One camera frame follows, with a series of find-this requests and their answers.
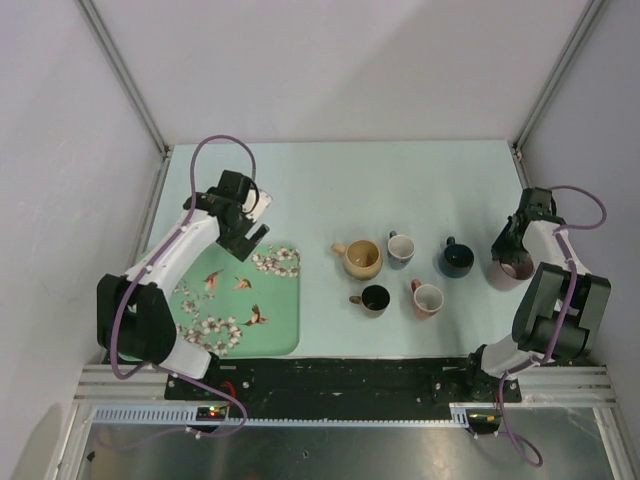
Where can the pink cup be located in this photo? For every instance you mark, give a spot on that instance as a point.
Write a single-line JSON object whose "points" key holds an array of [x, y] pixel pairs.
{"points": [[427, 299]]}

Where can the mauve mug black handle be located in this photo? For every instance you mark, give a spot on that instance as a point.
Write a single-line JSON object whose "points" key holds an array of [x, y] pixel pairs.
{"points": [[506, 277]]}

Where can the left aluminium corner post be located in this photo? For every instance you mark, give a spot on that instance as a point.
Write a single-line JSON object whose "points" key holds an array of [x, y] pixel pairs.
{"points": [[122, 74]]}

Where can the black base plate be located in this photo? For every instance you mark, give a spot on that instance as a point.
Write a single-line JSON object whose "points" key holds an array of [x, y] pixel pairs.
{"points": [[348, 389]]}

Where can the light blue coffee mug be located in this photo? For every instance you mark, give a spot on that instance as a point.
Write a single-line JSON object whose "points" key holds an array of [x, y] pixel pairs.
{"points": [[400, 250]]}

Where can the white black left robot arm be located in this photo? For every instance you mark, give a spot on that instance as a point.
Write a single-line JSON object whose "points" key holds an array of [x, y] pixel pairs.
{"points": [[133, 314]]}

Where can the right aluminium corner post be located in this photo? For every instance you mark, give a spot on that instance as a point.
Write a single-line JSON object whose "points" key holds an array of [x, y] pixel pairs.
{"points": [[568, 55]]}

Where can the brown small cup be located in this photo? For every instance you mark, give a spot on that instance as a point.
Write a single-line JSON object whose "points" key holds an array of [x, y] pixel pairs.
{"points": [[373, 300]]}

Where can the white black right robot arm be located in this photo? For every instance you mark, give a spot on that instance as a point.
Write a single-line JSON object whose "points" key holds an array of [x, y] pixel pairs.
{"points": [[561, 311]]}

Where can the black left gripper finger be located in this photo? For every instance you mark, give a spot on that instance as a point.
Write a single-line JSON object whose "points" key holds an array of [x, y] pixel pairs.
{"points": [[242, 249], [259, 234]]}

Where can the green floral tray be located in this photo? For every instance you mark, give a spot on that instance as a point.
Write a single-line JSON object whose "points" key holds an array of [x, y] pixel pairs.
{"points": [[240, 309]]}

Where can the aluminium corner post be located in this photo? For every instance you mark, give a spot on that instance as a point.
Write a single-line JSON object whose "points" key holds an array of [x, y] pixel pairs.
{"points": [[122, 74], [568, 55]]}

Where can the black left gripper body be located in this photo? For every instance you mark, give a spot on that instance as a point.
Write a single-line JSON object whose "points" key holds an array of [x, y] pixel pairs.
{"points": [[243, 224]]}

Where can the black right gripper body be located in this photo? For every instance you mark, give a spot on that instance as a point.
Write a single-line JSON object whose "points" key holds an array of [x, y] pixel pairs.
{"points": [[507, 245]]}

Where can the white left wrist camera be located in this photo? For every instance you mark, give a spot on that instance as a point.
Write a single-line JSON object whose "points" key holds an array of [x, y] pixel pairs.
{"points": [[256, 204]]}

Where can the dark blue mug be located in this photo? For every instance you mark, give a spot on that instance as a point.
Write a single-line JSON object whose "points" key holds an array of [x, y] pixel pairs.
{"points": [[456, 260]]}

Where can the aluminium frame rail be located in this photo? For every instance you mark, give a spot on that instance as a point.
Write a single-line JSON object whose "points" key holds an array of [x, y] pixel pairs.
{"points": [[98, 383]]}

